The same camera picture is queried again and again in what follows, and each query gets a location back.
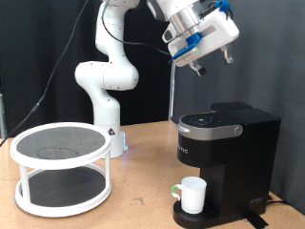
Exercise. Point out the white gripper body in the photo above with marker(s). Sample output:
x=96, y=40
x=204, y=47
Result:
x=206, y=35

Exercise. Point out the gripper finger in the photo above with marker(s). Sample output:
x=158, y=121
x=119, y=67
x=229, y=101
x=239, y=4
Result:
x=197, y=67
x=227, y=54

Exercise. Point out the black Keurig coffee machine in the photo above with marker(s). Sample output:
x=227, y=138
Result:
x=235, y=159

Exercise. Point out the white mug with green tape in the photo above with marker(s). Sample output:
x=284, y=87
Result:
x=192, y=195

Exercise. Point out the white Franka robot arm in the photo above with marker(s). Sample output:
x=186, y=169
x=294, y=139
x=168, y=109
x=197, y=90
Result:
x=111, y=73

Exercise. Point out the silver vertical pole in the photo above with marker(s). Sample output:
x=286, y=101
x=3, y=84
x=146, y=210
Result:
x=172, y=92

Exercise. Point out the grey fabric backdrop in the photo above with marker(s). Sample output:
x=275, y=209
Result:
x=270, y=79

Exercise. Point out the white two-tier turntable stand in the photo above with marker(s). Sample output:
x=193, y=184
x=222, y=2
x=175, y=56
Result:
x=63, y=149

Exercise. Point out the black tape strip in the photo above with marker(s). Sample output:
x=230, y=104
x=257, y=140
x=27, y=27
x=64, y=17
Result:
x=255, y=220

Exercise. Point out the black curtain backdrop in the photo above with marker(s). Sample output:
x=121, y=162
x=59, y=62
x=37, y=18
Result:
x=31, y=63

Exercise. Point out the wrist camera on blue mount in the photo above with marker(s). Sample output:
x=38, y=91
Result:
x=187, y=47

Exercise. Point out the grey metal post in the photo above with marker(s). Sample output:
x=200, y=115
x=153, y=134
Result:
x=1, y=120

